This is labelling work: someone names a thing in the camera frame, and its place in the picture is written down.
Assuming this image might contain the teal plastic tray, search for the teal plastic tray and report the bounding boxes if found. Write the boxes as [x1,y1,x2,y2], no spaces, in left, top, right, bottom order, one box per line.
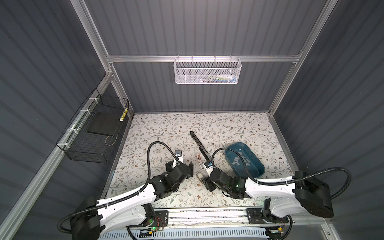
[225,142,265,179]

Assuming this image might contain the black stapler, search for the black stapler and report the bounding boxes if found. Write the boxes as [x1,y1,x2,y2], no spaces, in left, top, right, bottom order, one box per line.
[190,131,212,162]

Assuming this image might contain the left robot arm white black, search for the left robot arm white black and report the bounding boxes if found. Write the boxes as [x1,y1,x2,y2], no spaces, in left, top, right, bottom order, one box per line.
[70,163,194,240]

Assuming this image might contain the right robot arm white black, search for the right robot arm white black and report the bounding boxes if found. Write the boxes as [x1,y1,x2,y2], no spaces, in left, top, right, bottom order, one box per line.
[199,168,334,222]

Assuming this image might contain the staple strips in tray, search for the staple strips in tray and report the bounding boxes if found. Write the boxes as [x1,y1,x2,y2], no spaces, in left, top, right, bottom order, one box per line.
[231,157,251,167]

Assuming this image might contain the floral patterned table mat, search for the floral patterned table mat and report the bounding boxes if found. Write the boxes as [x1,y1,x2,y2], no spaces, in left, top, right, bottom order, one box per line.
[106,113,294,198]

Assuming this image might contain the yellow marker pen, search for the yellow marker pen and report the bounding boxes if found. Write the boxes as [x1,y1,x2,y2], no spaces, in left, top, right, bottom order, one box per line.
[120,108,128,122]

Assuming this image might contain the black foam pad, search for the black foam pad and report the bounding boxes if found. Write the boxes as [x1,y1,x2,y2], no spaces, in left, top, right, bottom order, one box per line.
[87,112,121,137]

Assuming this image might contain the pens in white basket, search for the pens in white basket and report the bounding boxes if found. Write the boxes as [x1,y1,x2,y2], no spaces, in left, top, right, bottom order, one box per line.
[200,74,238,84]

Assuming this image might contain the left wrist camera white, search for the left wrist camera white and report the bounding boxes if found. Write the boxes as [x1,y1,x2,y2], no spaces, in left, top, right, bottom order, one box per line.
[174,150,183,167]

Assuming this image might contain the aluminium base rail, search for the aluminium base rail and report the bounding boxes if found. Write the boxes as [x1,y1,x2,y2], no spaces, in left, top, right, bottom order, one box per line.
[154,206,290,228]

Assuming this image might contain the black wire basket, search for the black wire basket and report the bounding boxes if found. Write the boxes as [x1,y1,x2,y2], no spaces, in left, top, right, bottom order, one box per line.
[57,90,130,164]

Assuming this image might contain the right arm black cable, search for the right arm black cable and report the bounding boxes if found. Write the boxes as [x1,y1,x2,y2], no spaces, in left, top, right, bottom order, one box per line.
[210,146,352,200]

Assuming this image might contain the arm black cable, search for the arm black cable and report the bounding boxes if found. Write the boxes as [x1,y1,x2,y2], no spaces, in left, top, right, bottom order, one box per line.
[210,146,352,200]
[56,140,181,235]

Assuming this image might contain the white wire mesh basket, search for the white wire mesh basket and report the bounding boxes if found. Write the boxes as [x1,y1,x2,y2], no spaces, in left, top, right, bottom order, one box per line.
[173,57,242,85]

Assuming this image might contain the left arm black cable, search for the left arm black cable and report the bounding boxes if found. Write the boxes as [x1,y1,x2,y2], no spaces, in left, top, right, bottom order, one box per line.
[56,140,181,235]

